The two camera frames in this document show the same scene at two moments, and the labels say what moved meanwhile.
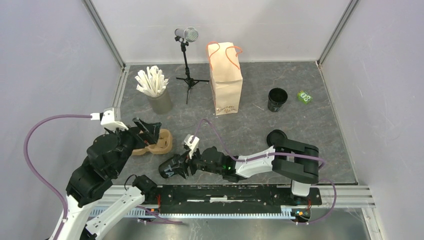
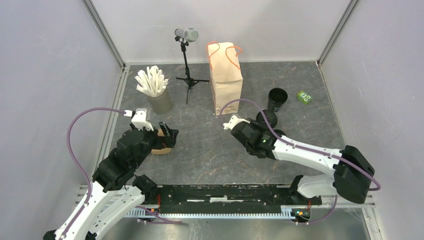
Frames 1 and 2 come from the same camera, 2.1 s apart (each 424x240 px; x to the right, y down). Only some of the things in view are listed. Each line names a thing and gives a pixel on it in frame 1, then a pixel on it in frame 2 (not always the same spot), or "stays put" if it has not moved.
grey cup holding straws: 162,104 stays put
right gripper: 187,162 -> 254,124
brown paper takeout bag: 226,79 stays put
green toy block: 304,97 stays put
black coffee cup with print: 169,167 -> 270,116
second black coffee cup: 276,97 stays put
